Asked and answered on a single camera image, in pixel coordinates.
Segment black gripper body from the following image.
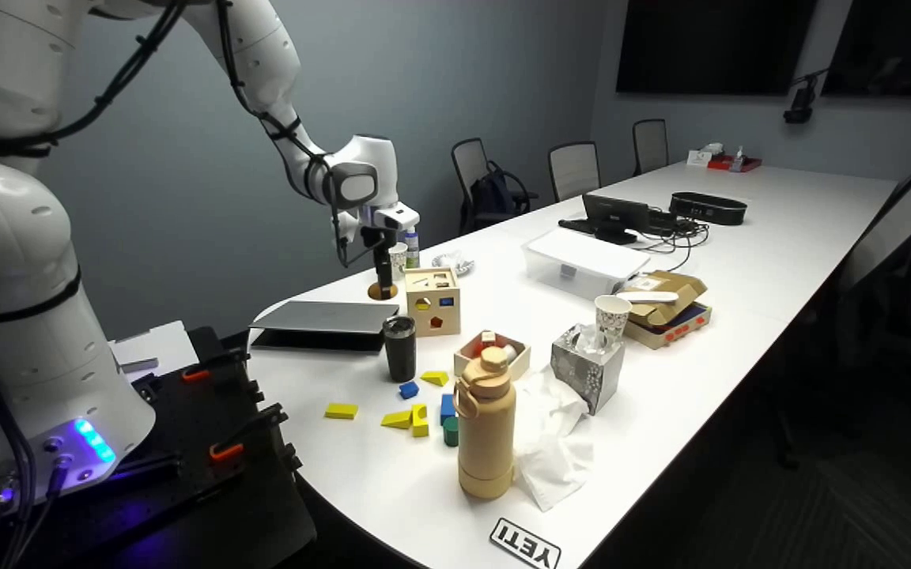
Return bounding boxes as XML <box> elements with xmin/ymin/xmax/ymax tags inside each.
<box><xmin>358</xmin><ymin>221</ymin><xmax>402</xmax><ymax>260</ymax></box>

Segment wooden shape sorter box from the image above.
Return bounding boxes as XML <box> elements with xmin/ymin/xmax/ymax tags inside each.
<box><xmin>402</xmin><ymin>266</ymin><xmax>463</xmax><ymax>338</ymax></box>

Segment open wooden tray box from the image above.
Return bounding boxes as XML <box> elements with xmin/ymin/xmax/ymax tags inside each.
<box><xmin>453</xmin><ymin>328</ymin><xmax>535</xmax><ymax>386</ymax></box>

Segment white flat box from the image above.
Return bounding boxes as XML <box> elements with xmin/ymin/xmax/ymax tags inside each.
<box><xmin>520</xmin><ymin>227</ymin><xmax>654</xmax><ymax>296</ymax></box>

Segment grey patterned tissue box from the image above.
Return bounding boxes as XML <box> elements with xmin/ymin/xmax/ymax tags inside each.
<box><xmin>547</xmin><ymin>321</ymin><xmax>625</xmax><ymax>416</ymax></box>

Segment open cardboard box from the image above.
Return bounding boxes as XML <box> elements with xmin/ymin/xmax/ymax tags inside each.
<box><xmin>624</xmin><ymin>267</ymin><xmax>709</xmax><ymax>333</ymax></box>

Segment flat red box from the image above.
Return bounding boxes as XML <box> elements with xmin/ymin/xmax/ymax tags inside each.
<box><xmin>624</xmin><ymin>300</ymin><xmax>714</xmax><ymax>349</ymax></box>

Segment small sanitizer bottle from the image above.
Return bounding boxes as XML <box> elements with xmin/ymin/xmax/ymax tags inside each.
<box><xmin>396</xmin><ymin>225</ymin><xmax>422</xmax><ymax>279</ymax></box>

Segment silver closed laptop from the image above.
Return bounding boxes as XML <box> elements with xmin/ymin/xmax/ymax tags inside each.
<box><xmin>245</xmin><ymin>296</ymin><xmax>405</xmax><ymax>355</ymax></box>

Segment black steel tumbler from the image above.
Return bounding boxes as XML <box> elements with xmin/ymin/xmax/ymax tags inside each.
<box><xmin>380</xmin><ymin>312</ymin><xmax>420</xmax><ymax>386</ymax></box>

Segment grey office chair with backpack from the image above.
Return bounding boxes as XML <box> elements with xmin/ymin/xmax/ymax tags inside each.
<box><xmin>450</xmin><ymin>134</ymin><xmax>535</xmax><ymax>232</ymax></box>

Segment black backpack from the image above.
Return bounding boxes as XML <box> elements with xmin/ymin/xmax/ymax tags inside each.
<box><xmin>469</xmin><ymin>168</ymin><xmax>535</xmax><ymax>227</ymax></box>

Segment yellow arch block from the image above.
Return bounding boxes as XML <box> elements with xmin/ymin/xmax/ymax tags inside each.
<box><xmin>409</xmin><ymin>400</ymin><xmax>432</xmax><ymax>443</ymax></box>

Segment tan insulated bottle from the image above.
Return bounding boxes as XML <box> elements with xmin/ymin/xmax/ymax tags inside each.
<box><xmin>453</xmin><ymin>342</ymin><xmax>518</xmax><ymax>502</ymax></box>

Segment grey mesh office chair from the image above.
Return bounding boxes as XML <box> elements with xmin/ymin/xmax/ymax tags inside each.
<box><xmin>629</xmin><ymin>118</ymin><xmax>672</xmax><ymax>176</ymax></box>
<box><xmin>547</xmin><ymin>140</ymin><xmax>603</xmax><ymax>201</ymax></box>

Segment patterned paper cup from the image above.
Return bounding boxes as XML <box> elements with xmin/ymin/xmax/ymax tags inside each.
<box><xmin>590</xmin><ymin>289</ymin><xmax>635</xmax><ymax>344</ymax></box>

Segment white paper sheets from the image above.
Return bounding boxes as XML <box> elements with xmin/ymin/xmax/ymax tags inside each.
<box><xmin>104</xmin><ymin>318</ymin><xmax>203</xmax><ymax>382</ymax></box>

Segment black open laptop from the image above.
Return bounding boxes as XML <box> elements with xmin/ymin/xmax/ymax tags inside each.
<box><xmin>556</xmin><ymin>194</ymin><xmax>703</xmax><ymax>247</ymax></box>

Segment white crumpled cloth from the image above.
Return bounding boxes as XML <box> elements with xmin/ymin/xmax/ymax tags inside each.
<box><xmin>516</xmin><ymin>366</ymin><xmax>598</xmax><ymax>515</ymax></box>

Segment black robot cart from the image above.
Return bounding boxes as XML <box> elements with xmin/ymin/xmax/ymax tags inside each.
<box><xmin>104</xmin><ymin>324</ymin><xmax>322</xmax><ymax>569</ymax></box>

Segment black white logo sticker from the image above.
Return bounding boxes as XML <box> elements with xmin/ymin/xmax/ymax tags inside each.
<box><xmin>488</xmin><ymin>515</ymin><xmax>565</xmax><ymax>569</ymax></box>

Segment white tissue pack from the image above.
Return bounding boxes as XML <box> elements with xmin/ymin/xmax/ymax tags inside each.
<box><xmin>682</xmin><ymin>140</ymin><xmax>728</xmax><ymax>169</ymax></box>

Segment red flat item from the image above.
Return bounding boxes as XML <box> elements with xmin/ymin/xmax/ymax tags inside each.
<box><xmin>704</xmin><ymin>150</ymin><xmax>766</xmax><ymax>176</ymax></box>

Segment dark office chair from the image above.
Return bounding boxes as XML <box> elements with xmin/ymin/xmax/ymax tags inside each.
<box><xmin>831</xmin><ymin>134</ymin><xmax>911</xmax><ymax>357</ymax></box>

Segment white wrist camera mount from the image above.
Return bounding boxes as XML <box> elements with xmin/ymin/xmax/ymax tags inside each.
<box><xmin>373</xmin><ymin>199</ymin><xmax>422</xmax><ymax>238</ymax></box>

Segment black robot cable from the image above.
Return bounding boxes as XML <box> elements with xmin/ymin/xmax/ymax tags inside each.
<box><xmin>0</xmin><ymin>0</ymin><xmax>189</xmax><ymax>153</ymax></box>

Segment large wall screen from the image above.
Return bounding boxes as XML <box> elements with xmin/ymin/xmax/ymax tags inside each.
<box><xmin>823</xmin><ymin>0</ymin><xmax>911</xmax><ymax>100</ymax></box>
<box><xmin>614</xmin><ymin>0</ymin><xmax>819</xmax><ymax>97</ymax></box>

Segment black camera on stand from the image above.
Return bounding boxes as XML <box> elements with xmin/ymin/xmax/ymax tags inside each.
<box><xmin>782</xmin><ymin>67</ymin><xmax>829</xmax><ymax>125</ymax></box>

